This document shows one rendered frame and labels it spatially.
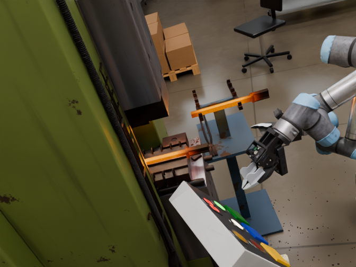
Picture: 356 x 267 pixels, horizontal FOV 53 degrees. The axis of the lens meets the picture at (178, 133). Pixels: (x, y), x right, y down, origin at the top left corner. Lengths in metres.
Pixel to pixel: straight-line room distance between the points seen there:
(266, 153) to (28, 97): 0.70
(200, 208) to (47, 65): 0.56
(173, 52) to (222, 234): 3.82
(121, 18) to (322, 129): 0.72
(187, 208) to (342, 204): 1.69
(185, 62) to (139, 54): 3.50
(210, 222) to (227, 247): 0.10
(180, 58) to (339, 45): 3.26
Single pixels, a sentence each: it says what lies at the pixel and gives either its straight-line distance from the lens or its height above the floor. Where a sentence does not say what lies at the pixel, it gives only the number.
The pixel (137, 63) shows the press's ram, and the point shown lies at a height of 1.52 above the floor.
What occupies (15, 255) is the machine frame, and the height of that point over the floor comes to 1.12.
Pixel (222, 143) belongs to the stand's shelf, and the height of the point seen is 0.72.
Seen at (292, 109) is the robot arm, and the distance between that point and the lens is 1.19.
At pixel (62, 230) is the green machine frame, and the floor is 1.12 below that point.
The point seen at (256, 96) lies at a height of 0.98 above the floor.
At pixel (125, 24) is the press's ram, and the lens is 1.18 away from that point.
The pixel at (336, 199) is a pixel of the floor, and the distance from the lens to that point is 2.67.
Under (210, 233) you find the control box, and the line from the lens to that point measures 1.00.
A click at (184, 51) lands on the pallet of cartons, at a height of 0.33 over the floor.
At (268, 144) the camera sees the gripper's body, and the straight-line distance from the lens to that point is 1.16.
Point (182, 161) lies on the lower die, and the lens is 1.58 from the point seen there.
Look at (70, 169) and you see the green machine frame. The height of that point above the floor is 1.36.
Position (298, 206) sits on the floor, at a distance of 2.63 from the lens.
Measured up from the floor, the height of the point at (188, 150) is 1.01.
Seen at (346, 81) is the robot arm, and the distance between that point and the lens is 1.32.
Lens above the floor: 1.93
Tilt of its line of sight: 32 degrees down
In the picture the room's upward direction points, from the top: 19 degrees counter-clockwise
